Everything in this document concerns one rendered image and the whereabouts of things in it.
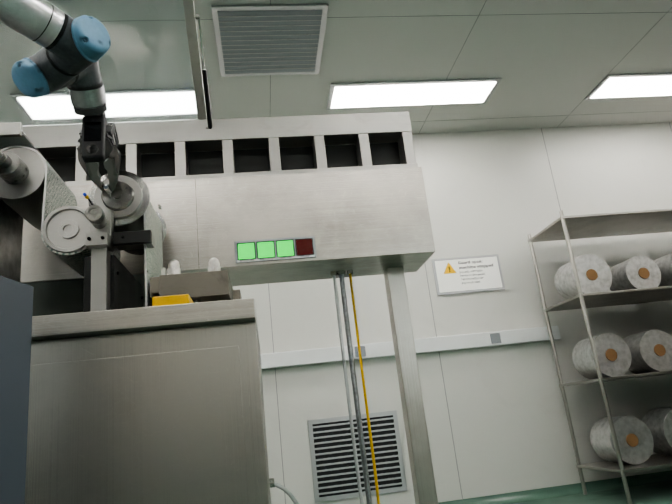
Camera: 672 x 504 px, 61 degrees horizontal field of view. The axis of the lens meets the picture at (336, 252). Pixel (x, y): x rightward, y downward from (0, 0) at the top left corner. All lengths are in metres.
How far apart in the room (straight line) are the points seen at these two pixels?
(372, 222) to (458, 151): 3.00
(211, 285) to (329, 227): 0.56
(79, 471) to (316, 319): 3.10
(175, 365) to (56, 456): 0.25
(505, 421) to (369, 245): 2.74
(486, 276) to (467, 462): 1.34
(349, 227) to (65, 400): 1.02
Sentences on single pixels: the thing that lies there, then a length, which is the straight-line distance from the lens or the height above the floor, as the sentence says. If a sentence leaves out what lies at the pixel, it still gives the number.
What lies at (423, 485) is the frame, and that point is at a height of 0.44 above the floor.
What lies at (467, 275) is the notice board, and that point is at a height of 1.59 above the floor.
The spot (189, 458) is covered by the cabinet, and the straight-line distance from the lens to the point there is 1.12.
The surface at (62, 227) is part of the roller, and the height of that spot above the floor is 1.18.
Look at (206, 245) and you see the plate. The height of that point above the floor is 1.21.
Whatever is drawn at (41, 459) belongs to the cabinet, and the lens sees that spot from 1.18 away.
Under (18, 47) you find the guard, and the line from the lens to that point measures 2.03.
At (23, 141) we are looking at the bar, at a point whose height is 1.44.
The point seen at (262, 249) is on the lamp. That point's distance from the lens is 1.78.
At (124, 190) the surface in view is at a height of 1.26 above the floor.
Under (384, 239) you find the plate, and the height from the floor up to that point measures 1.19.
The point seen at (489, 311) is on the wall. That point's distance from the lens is 4.42.
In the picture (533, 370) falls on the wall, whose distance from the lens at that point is 4.48.
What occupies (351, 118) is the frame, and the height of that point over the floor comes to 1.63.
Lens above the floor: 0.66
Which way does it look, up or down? 16 degrees up
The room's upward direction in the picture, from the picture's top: 7 degrees counter-clockwise
